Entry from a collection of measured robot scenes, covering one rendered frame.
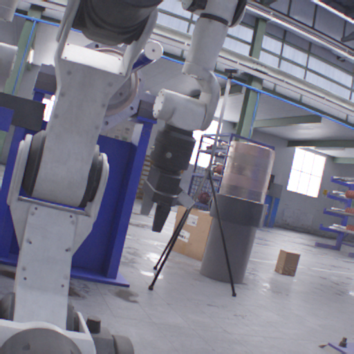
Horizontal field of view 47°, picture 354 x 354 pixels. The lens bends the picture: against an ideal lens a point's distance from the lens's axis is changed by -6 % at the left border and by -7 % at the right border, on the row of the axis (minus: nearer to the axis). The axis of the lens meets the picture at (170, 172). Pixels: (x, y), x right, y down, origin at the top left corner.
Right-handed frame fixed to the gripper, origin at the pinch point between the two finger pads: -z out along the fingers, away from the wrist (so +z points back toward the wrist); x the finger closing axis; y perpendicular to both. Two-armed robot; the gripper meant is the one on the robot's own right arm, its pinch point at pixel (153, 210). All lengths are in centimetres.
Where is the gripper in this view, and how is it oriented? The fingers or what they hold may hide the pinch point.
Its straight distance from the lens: 97.8
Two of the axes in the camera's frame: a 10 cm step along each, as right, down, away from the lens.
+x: -2.9, -2.5, 9.2
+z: 3.0, -9.4, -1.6
